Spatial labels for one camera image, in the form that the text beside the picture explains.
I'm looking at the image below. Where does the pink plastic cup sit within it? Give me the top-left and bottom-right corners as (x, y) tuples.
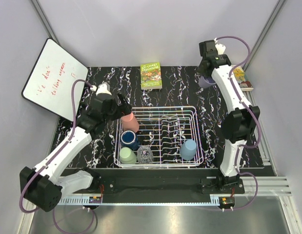
(121, 113), (139, 133)

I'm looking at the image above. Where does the lilac plastic cup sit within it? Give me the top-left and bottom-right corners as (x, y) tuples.
(198, 76), (216, 89)

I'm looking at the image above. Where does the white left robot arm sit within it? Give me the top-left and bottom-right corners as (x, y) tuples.
(19, 93), (132, 213)

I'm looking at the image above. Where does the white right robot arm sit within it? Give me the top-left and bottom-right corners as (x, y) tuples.
(196, 40), (260, 193)

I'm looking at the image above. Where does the dark blue ceramic mug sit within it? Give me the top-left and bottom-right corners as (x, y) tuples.
(121, 130), (139, 151)

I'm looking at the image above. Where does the yellow paperback book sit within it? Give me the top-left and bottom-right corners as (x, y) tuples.
(233, 66), (254, 92)

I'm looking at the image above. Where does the green paperback book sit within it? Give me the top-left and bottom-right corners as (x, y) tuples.
(140, 62), (162, 90)

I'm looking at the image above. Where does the light green plastic cup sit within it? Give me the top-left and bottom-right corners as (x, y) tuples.
(119, 147), (137, 164)

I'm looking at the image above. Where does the clear glass cup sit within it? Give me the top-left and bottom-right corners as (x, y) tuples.
(137, 146), (153, 164)

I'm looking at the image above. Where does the white whiteboard with red writing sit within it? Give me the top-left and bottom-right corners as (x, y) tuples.
(21, 39), (88, 121)

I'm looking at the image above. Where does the light blue plastic cup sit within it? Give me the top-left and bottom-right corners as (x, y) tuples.
(180, 139), (197, 160)

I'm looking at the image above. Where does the left orange connector board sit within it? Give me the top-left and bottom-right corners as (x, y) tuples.
(89, 196), (102, 203)

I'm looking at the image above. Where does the orange connector board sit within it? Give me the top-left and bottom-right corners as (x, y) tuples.
(89, 196), (102, 203)
(221, 197), (235, 204)

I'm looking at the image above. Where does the right orange connector board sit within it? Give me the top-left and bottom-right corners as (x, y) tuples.
(221, 197), (235, 204)

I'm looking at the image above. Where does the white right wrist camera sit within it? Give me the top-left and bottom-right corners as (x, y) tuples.
(214, 38), (226, 55)

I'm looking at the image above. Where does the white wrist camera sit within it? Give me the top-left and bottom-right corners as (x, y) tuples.
(90, 83), (113, 100)
(214, 38), (226, 55)

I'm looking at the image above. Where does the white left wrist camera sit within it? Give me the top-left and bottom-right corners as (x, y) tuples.
(90, 83), (113, 100)

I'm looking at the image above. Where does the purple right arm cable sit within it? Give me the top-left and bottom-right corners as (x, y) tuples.
(215, 36), (262, 149)

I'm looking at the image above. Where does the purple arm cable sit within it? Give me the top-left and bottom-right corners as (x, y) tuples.
(215, 36), (262, 149)
(20, 79), (97, 213)

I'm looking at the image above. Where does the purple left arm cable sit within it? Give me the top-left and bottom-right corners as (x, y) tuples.
(20, 79), (97, 213)

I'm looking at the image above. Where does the white wire dish rack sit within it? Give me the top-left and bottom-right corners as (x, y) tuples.
(114, 106), (204, 169)

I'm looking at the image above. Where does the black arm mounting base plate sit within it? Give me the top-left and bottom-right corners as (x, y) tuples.
(72, 167), (263, 204)

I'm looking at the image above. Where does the slotted cable duct rail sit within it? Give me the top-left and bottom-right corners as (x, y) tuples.
(58, 195), (101, 206)

